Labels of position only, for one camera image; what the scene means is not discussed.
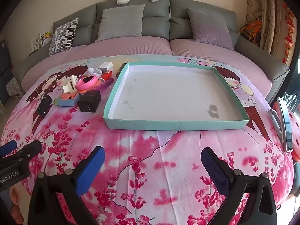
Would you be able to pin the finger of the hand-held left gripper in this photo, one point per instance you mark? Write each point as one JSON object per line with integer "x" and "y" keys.
{"x": 31, "y": 148}
{"x": 8, "y": 146}

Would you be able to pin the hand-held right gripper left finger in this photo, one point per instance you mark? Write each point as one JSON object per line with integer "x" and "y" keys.
{"x": 91, "y": 168}

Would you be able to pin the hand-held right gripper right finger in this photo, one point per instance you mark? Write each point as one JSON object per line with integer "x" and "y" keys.
{"x": 216, "y": 171}

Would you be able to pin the black toy car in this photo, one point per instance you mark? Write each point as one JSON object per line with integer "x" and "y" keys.
{"x": 44, "y": 105}

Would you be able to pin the blue orange green toy knife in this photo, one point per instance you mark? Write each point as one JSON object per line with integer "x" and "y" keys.
{"x": 64, "y": 102}

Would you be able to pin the black charger plug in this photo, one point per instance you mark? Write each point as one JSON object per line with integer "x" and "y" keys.
{"x": 90, "y": 100}

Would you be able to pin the white slotted plastic holder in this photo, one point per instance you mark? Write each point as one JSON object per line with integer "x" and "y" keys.
{"x": 70, "y": 83}

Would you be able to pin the pink smart watch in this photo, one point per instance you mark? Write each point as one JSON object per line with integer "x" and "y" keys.
{"x": 85, "y": 84}

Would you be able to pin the pink brown pup toy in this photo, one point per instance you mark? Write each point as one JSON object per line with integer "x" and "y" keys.
{"x": 106, "y": 84}

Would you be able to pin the teal cardboard box lid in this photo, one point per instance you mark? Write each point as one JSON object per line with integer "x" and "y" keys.
{"x": 168, "y": 93}

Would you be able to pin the red glue bottle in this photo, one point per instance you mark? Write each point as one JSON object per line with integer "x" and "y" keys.
{"x": 106, "y": 75}

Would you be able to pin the white smart watch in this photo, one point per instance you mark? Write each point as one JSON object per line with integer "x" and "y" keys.
{"x": 92, "y": 72}

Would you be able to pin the black gold patterned comb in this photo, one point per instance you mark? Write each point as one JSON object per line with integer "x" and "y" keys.
{"x": 120, "y": 70}

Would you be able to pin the white charger plug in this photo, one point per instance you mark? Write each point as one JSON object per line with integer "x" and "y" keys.
{"x": 105, "y": 66}

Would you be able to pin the person's left hand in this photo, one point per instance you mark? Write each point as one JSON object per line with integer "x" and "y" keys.
{"x": 17, "y": 201}

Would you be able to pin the pink printed blanket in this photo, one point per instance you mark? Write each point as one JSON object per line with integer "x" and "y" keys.
{"x": 150, "y": 168}

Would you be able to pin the white patterned storage box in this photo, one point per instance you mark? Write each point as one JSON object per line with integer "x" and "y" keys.
{"x": 14, "y": 86}

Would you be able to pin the grey cabinet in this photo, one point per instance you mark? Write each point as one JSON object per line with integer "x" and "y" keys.
{"x": 4, "y": 70}

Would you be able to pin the red plastic stool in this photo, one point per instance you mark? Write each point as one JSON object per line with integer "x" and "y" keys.
{"x": 295, "y": 126}

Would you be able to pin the white magazine rack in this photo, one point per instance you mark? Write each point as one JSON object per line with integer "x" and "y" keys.
{"x": 37, "y": 42}

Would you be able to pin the black white patterned pillow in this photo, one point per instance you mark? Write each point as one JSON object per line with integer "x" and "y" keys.
{"x": 62, "y": 37}

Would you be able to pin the pink sofa seat cover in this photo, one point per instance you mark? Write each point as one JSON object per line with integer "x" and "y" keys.
{"x": 105, "y": 49}
{"x": 199, "y": 49}

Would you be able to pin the dark glass door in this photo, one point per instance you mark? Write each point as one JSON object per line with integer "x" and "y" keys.
{"x": 295, "y": 79}

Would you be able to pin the grey and purple pillow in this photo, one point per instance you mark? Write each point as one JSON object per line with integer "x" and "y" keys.
{"x": 208, "y": 30}

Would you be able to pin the orange printed bag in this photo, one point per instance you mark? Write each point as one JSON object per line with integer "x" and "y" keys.
{"x": 252, "y": 31}

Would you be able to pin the plain grey pillow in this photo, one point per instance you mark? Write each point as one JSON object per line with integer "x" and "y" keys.
{"x": 121, "y": 23}

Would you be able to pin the red hanging decoration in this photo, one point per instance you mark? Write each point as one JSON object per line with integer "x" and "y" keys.
{"x": 288, "y": 37}

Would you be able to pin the grey sofa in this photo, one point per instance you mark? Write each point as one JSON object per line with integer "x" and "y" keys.
{"x": 159, "y": 11}

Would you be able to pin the beige patterned curtain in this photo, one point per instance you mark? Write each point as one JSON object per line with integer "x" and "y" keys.
{"x": 262, "y": 4}

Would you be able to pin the silver metal frame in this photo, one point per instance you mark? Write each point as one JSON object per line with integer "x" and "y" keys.
{"x": 287, "y": 124}

